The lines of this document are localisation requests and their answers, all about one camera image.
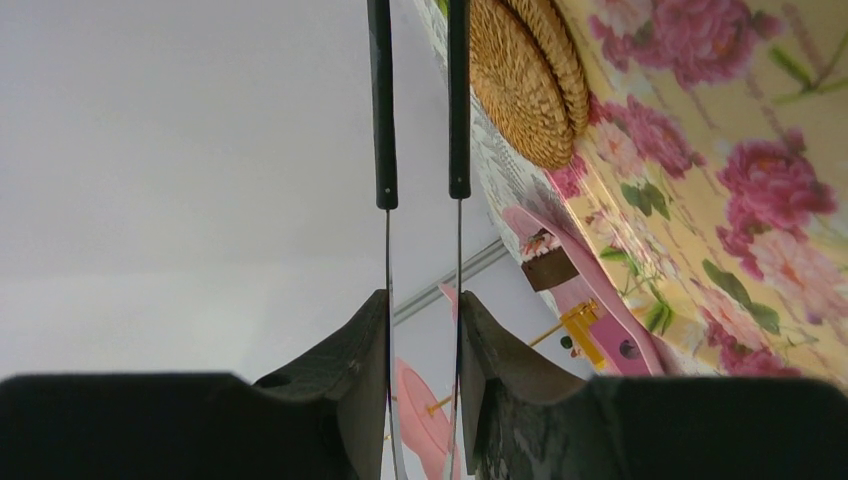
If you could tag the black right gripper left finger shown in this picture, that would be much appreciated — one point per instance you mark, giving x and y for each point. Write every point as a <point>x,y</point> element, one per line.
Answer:
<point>320,416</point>

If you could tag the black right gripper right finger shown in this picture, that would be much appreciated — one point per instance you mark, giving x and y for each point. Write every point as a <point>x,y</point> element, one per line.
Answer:
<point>524,417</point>

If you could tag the floral rectangular serving tray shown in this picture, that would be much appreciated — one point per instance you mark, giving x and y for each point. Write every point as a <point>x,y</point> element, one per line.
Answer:
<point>716,191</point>

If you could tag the black metal tongs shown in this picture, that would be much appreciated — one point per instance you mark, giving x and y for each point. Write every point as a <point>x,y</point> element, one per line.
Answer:
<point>383,113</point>

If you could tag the brown chocolate cake toy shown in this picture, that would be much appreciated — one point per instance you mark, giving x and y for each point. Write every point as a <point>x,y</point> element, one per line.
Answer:
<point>545,263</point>

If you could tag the round woven brown coaster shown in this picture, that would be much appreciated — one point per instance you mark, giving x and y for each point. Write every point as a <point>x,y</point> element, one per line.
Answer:
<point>527,74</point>

